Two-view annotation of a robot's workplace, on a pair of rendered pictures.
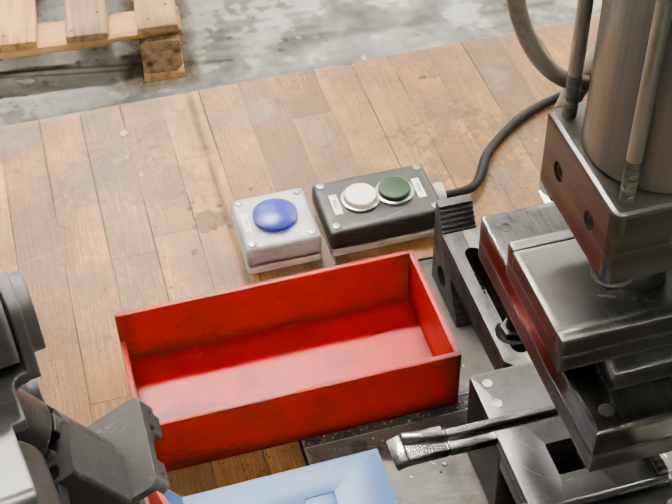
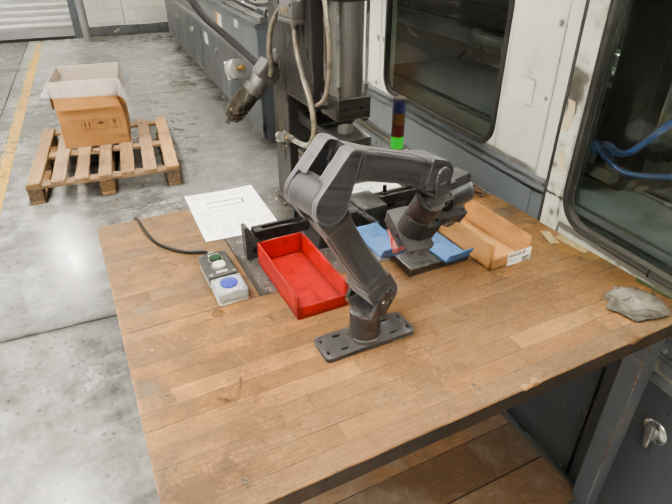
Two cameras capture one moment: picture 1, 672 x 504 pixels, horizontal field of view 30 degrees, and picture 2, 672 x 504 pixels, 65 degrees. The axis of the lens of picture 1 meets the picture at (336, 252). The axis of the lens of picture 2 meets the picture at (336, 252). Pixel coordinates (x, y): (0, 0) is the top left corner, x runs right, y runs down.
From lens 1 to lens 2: 1.30 m
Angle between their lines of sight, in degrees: 75
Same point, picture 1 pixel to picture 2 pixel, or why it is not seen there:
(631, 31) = (359, 56)
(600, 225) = (366, 103)
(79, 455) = not seen: hidden behind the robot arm
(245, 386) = (306, 289)
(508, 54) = (119, 252)
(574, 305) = (359, 136)
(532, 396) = not seen: hidden behind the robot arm
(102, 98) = not seen: outside the picture
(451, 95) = (143, 263)
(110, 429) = (396, 218)
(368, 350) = (285, 267)
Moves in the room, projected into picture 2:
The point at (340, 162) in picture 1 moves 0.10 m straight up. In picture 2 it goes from (183, 285) to (176, 248)
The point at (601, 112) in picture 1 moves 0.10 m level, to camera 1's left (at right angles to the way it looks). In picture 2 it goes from (355, 82) to (366, 94)
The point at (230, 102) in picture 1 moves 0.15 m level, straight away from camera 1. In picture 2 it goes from (134, 320) to (57, 334)
